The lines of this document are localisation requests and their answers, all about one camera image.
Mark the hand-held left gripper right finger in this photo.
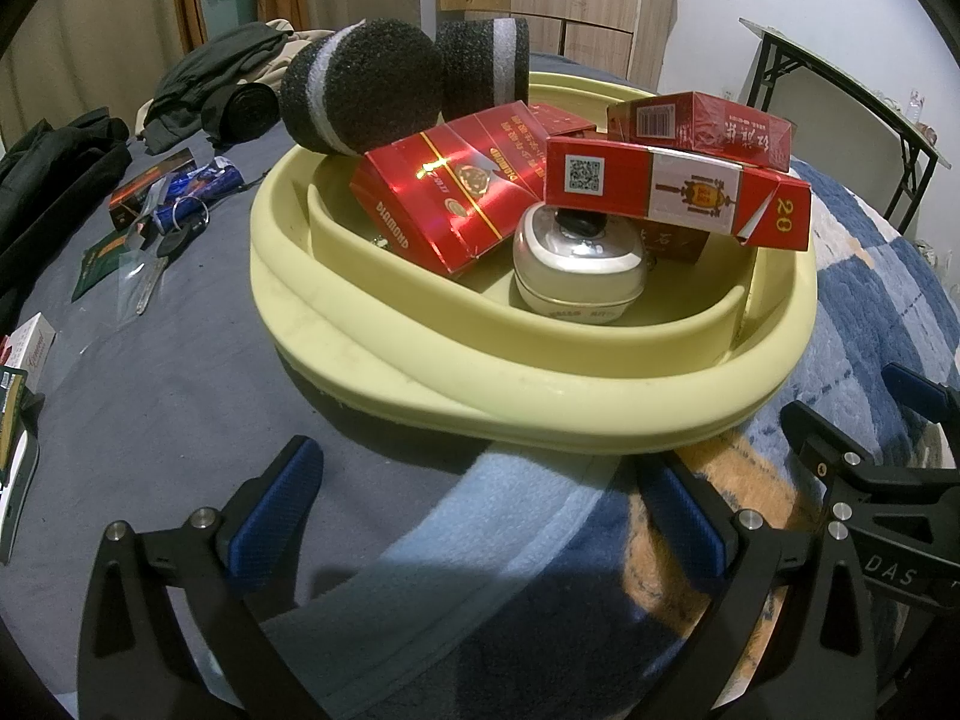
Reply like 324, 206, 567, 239
637, 454, 878, 720

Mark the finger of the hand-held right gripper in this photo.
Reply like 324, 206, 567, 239
782, 401, 960, 533
881, 362, 960, 421

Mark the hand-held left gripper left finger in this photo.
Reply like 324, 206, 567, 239
77, 433, 331, 720

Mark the pale yellow plastic basin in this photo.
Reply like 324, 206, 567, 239
249, 71, 818, 455

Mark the red cigarette box with barcode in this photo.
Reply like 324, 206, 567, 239
606, 91, 794, 172

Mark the red pink-banded cigarette box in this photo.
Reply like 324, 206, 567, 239
545, 136, 813, 251

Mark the shiny red gold-striped cigarette box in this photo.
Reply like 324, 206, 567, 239
349, 101, 560, 276

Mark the black foam roller white stripe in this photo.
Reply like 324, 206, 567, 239
433, 15, 531, 121
279, 17, 445, 158

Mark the grey bed sheet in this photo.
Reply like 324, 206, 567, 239
0, 52, 481, 720

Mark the blue checkered fleece blanket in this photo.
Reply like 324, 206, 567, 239
259, 157, 960, 720

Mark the white round case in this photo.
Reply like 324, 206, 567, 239
512, 202, 647, 325

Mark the glassware on folding table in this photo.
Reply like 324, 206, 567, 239
892, 86, 938, 143

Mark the white cigarette box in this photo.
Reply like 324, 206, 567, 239
0, 313, 57, 372

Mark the green packet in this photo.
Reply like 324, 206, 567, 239
73, 229, 140, 303

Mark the bunch of keys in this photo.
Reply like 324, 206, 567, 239
135, 195, 212, 316

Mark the black-legged folding table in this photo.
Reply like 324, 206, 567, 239
739, 17, 953, 237

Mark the blue wrapper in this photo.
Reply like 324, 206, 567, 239
154, 157, 245, 230

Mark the dark box with orange print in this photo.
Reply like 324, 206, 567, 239
109, 148, 197, 232

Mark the black round roll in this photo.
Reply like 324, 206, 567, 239
201, 82, 280, 143

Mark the black garment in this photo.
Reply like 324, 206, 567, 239
0, 109, 134, 331

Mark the small red cigarette box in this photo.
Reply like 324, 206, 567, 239
529, 101, 597, 140

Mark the dark green jacket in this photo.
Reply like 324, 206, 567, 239
135, 21, 301, 155

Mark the beige cloth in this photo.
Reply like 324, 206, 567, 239
259, 17, 331, 42

